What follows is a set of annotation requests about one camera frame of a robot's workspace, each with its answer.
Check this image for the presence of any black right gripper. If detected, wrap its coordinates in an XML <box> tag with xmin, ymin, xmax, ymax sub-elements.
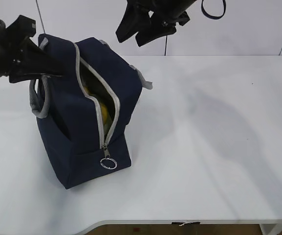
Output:
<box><xmin>115</xmin><ymin>0</ymin><xmax>190</xmax><ymax>47</ymax></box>

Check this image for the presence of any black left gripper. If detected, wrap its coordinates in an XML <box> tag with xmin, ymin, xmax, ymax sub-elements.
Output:
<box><xmin>0</xmin><ymin>15</ymin><xmax>64</xmax><ymax>84</ymax></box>

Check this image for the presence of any navy blue lunch bag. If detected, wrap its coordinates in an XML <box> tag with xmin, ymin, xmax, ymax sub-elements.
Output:
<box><xmin>29</xmin><ymin>34</ymin><xmax>152</xmax><ymax>189</ymax></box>

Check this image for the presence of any yellow banana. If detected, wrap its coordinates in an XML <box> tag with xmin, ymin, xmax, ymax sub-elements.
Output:
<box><xmin>84</xmin><ymin>86</ymin><xmax>112</xmax><ymax>126</ymax></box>

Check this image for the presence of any white table leg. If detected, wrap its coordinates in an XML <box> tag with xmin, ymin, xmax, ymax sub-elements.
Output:
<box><xmin>260</xmin><ymin>224</ymin><xmax>282</xmax><ymax>235</ymax></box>

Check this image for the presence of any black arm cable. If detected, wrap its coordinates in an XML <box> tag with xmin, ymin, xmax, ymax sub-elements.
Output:
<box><xmin>201</xmin><ymin>0</ymin><xmax>227</xmax><ymax>19</ymax></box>

